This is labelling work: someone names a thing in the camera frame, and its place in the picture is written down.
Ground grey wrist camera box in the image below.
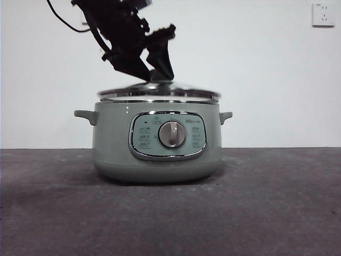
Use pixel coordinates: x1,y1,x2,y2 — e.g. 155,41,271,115
133,0,153,10

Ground glass lid with green knob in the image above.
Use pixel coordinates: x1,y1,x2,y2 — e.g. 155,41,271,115
97,69,221,103

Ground sage green electric pot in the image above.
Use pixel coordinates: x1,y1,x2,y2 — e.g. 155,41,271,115
74,99,233,184

